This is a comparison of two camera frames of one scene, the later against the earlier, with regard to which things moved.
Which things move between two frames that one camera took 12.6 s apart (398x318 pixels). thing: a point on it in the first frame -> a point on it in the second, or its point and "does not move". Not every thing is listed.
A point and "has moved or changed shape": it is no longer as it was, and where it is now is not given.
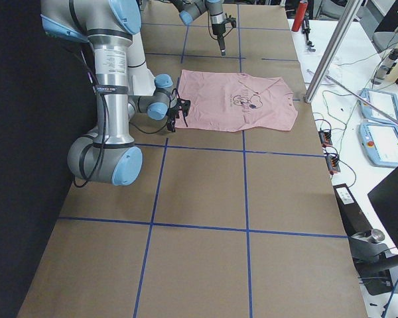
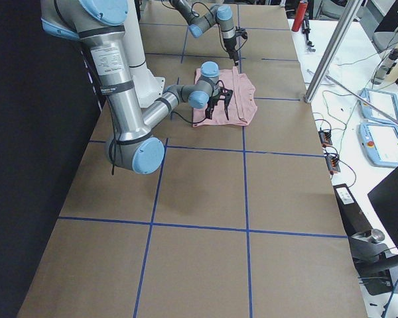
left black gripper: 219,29 -> 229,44
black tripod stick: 306,30 does not move
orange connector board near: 333,164 does not move
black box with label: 355,222 does not move
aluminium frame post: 351,9 does not move
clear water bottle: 386,65 does not move
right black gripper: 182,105 -> 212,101
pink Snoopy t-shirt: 234,102 has moved or changed shape
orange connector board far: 326,139 does not move
